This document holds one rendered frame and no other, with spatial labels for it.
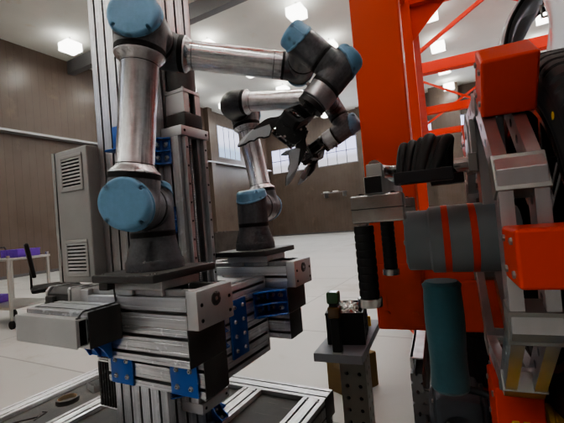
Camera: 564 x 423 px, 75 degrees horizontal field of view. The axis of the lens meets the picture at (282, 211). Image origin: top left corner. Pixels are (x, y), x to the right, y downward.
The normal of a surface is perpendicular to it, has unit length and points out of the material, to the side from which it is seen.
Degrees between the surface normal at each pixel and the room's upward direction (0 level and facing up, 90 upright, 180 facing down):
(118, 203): 98
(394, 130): 90
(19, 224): 90
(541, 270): 90
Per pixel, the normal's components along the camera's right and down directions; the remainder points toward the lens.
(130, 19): 0.07, -0.16
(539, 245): -0.39, 0.01
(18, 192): 0.88, -0.09
